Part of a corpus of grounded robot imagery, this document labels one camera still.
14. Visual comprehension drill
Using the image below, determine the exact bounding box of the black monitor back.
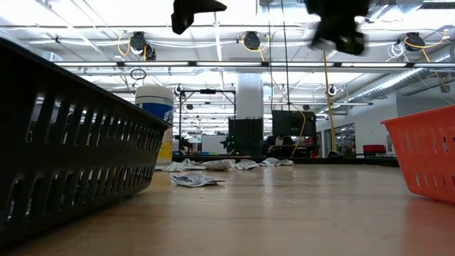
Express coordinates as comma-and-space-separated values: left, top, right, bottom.
272, 110, 317, 137

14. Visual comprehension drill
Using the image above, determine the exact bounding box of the black plastic basket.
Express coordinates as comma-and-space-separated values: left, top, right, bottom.
0, 35, 171, 246

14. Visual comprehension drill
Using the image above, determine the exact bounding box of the yellow hanging cable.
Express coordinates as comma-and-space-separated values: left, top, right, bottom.
289, 106, 307, 158

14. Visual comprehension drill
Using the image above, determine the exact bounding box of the white coiled ceiling cable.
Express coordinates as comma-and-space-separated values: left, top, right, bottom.
386, 42, 406, 63

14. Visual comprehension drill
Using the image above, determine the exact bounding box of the green white bandage strip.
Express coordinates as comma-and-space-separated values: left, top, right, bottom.
155, 161, 177, 172

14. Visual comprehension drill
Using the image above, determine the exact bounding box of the person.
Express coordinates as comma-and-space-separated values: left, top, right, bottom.
262, 134, 296, 154

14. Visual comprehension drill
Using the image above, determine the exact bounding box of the white-lidded wipes canister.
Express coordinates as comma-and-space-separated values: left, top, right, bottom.
134, 85, 175, 165

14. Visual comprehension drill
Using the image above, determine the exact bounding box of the long ceiling light strip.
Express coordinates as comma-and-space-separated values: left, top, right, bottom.
53, 60, 455, 68

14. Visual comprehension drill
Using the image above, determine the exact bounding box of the orange plastic basket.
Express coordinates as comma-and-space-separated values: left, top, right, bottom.
380, 105, 455, 206

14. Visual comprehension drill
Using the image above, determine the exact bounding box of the white pillar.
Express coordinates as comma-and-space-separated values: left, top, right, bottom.
236, 73, 264, 120

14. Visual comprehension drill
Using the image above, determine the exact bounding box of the yellow vertical pole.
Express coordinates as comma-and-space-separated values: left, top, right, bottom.
321, 51, 338, 153

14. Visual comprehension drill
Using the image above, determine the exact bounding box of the black ceiling cable reel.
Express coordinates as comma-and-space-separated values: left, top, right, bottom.
405, 31, 426, 53
128, 31, 157, 61
242, 31, 262, 50

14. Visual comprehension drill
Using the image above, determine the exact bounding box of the red box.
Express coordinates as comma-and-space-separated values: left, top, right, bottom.
362, 144, 387, 154

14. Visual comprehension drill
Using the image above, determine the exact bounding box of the distant black rig frame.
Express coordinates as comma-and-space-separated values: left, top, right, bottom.
177, 88, 237, 157

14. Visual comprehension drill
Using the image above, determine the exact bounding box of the black cabinet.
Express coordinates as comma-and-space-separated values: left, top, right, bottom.
228, 118, 264, 157

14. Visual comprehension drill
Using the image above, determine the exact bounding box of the white board panel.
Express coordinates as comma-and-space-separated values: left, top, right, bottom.
201, 134, 228, 154

